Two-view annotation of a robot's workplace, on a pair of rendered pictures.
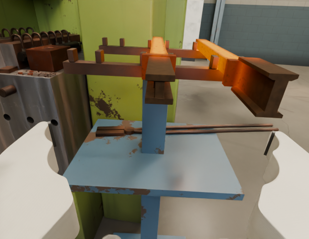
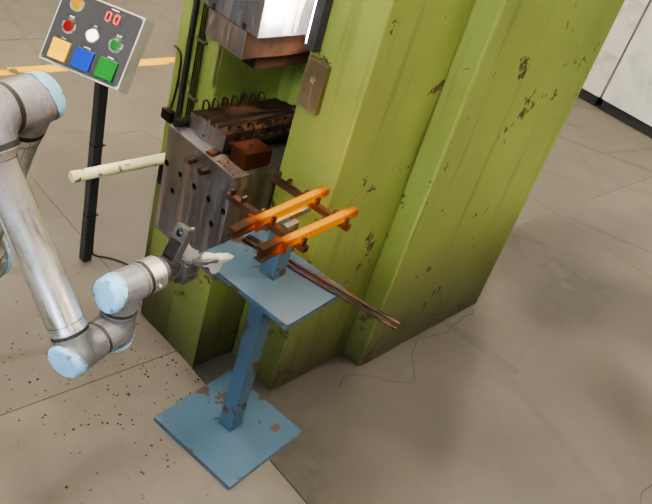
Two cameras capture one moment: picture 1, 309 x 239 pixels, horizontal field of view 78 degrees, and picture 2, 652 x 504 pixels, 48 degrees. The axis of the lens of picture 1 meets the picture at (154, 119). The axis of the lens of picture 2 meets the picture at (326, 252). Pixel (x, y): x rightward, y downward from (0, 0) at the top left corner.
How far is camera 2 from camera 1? 1.92 m
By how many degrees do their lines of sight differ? 25
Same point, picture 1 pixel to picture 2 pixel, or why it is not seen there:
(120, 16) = (318, 148)
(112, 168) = (231, 266)
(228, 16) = not seen: outside the picture
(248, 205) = (426, 475)
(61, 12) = not seen: hidden behind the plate
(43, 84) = (228, 179)
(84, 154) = (223, 248)
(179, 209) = (326, 410)
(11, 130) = (191, 198)
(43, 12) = (291, 71)
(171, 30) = (424, 162)
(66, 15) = not seen: hidden behind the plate
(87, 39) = (289, 150)
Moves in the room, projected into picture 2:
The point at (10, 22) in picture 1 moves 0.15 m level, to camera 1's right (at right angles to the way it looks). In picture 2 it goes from (247, 81) to (275, 98)
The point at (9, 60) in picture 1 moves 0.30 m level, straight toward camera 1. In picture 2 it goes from (218, 143) to (205, 186)
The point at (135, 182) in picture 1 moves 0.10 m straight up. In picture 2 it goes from (236, 281) to (242, 256)
